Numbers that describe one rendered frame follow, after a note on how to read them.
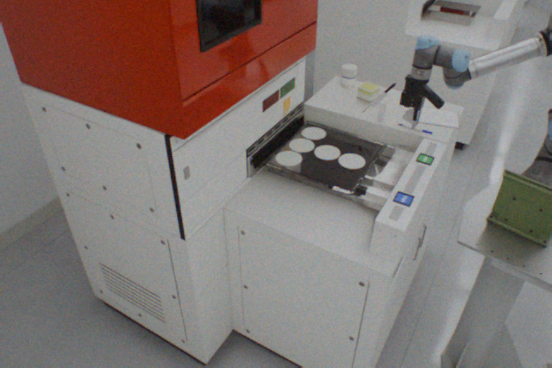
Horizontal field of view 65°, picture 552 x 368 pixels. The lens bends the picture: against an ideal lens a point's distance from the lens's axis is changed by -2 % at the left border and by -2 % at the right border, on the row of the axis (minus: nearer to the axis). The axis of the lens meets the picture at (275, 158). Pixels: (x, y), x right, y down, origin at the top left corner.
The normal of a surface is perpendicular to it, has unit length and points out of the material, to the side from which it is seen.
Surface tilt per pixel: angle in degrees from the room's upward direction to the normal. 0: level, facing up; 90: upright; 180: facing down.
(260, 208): 0
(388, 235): 90
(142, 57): 90
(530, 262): 0
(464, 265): 0
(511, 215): 90
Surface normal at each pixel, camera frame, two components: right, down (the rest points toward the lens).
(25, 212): 0.86, 0.30
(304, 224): 0.00, -0.82
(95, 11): -0.51, 0.49
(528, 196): -0.68, 0.41
